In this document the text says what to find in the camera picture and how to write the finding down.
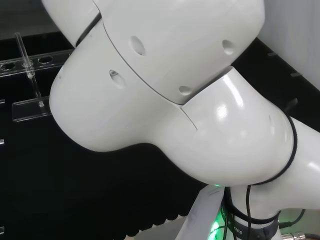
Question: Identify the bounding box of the clear acrylic funnel stand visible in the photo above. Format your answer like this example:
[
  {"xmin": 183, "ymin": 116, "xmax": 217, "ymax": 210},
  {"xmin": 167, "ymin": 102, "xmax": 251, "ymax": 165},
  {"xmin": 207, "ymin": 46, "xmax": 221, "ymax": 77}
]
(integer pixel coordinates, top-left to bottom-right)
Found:
[{"xmin": 0, "ymin": 31, "xmax": 76, "ymax": 123}]

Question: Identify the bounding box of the black table cloth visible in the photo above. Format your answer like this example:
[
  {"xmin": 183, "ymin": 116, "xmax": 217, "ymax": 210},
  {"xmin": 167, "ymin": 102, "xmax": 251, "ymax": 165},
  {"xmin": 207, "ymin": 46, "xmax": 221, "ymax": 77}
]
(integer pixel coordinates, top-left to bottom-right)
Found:
[{"xmin": 0, "ymin": 31, "xmax": 320, "ymax": 240}]

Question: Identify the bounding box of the black cable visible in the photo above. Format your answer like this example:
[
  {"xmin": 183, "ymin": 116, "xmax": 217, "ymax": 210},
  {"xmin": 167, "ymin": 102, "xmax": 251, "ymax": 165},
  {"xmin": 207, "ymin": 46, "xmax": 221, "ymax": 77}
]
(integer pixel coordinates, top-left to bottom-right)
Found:
[
  {"xmin": 245, "ymin": 184, "xmax": 254, "ymax": 240},
  {"xmin": 277, "ymin": 209, "xmax": 306, "ymax": 227}
]

